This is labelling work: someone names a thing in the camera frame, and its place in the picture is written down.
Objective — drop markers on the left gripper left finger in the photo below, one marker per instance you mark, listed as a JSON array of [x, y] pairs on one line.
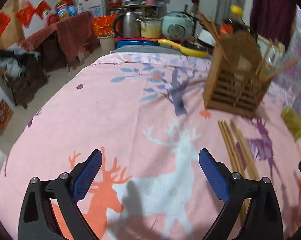
[[37, 219]]

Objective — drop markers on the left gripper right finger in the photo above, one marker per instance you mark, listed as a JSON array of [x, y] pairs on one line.
[[263, 219]]

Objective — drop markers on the wooden chopstick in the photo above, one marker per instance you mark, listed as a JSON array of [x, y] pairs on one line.
[[236, 163], [246, 153], [237, 149]]

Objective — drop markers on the green white plush cloth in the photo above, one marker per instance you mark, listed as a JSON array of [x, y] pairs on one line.
[[293, 123]]

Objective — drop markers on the wooden chopstick holder box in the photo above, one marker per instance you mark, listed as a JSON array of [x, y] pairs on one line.
[[239, 75]]

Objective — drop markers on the pink deer tablecloth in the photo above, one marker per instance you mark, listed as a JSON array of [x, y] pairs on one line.
[[146, 115]]

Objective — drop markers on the yellow ladle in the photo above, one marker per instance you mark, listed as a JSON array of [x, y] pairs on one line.
[[193, 52]]

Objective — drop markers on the dark soy sauce bottle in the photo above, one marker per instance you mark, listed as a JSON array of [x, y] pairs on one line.
[[234, 22]]

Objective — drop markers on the pile of grey clothes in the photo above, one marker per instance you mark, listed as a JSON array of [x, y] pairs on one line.
[[15, 61]]

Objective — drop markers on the red covered side table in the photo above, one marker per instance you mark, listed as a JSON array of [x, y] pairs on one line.
[[60, 43]]

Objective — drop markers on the green rice cooker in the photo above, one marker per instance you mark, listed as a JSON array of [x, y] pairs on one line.
[[177, 26]]

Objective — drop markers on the cream pot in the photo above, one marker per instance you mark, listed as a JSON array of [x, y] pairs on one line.
[[150, 27]]

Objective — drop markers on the steel kettle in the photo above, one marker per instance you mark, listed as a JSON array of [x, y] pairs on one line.
[[127, 25]]

